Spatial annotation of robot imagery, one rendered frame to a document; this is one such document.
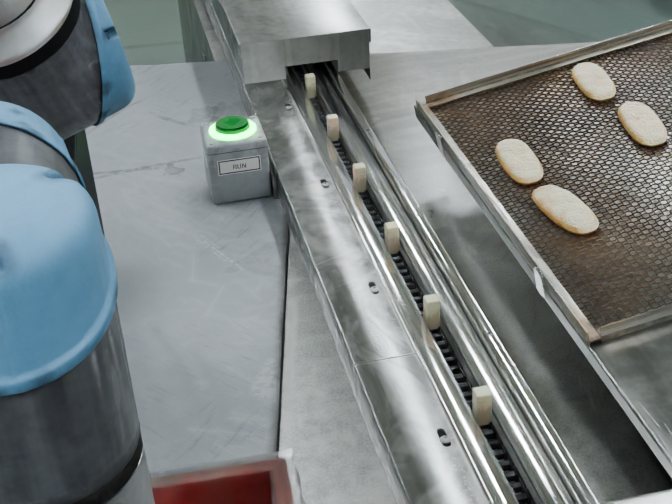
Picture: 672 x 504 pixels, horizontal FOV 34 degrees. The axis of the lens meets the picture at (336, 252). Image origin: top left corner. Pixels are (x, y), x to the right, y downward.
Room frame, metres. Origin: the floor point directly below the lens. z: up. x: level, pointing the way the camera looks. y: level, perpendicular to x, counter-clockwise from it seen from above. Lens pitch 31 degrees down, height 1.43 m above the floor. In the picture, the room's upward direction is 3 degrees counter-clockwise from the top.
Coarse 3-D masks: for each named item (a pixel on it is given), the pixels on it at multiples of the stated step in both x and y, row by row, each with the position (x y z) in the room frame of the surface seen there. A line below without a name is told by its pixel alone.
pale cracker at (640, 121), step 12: (624, 108) 1.08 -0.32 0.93; (636, 108) 1.08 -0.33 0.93; (648, 108) 1.07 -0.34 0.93; (624, 120) 1.06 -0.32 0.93; (636, 120) 1.05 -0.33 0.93; (648, 120) 1.05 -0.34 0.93; (660, 120) 1.05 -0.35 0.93; (636, 132) 1.03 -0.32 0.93; (648, 132) 1.02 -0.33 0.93; (660, 132) 1.02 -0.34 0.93; (648, 144) 1.01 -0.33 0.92; (660, 144) 1.01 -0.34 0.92
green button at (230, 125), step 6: (222, 120) 1.17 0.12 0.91; (228, 120) 1.17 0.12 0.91; (234, 120) 1.16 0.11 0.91; (240, 120) 1.16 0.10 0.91; (246, 120) 1.16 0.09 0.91; (216, 126) 1.15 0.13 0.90; (222, 126) 1.15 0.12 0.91; (228, 126) 1.15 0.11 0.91; (234, 126) 1.15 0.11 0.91; (240, 126) 1.15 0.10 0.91; (246, 126) 1.15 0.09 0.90; (222, 132) 1.14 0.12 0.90; (228, 132) 1.14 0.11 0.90; (234, 132) 1.14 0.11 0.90; (240, 132) 1.14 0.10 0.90
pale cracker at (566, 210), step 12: (540, 192) 0.95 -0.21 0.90; (552, 192) 0.95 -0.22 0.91; (564, 192) 0.94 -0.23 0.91; (540, 204) 0.93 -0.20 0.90; (552, 204) 0.92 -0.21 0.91; (564, 204) 0.92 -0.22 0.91; (576, 204) 0.92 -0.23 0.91; (552, 216) 0.91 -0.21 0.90; (564, 216) 0.90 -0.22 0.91; (576, 216) 0.89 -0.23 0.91; (588, 216) 0.89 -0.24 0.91; (564, 228) 0.89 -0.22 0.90; (576, 228) 0.88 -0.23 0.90; (588, 228) 0.88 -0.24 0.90
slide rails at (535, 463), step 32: (320, 96) 1.36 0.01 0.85; (320, 128) 1.25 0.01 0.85; (352, 128) 1.24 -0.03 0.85; (352, 192) 1.08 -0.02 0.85; (384, 192) 1.07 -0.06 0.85; (384, 256) 0.94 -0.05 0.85; (416, 256) 0.93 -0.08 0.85; (448, 288) 0.87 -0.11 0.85; (416, 320) 0.82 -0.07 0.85; (448, 320) 0.82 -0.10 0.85; (480, 352) 0.77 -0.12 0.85; (448, 384) 0.73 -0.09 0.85; (480, 384) 0.72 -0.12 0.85; (512, 416) 0.68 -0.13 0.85; (480, 448) 0.64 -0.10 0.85; (512, 448) 0.64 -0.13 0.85; (544, 480) 0.61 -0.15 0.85
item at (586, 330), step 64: (576, 64) 1.23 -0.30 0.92; (640, 64) 1.20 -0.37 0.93; (448, 128) 1.14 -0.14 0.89; (512, 128) 1.11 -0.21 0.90; (512, 192) 0.98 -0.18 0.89; (576, 192) 0.95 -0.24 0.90; (640, 192) 0.93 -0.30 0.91; (576, 256) 0.85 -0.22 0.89; (640, 256) 0.83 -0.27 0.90; (576, 320) 0.74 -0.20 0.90; (640, 320) 0.73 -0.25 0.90
